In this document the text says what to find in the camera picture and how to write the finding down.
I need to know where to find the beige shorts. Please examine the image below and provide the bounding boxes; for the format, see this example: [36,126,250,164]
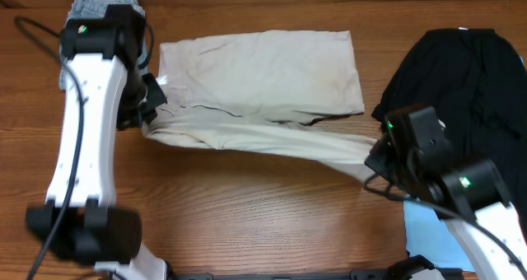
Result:
[142,30,375,181]

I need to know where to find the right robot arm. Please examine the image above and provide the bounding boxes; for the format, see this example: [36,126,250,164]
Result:
[363,106,526,279]

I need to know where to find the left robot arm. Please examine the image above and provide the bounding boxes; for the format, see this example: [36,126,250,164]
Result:
[26,4,174,280]

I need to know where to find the folded light blue jeans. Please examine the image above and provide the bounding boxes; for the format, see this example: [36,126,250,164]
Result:
[58,0,150,91]

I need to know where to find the black garment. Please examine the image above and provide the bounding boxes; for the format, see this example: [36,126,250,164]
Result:
[371,29,526,223]

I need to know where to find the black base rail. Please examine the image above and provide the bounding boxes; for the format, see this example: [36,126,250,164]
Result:
[164,254,466,280]

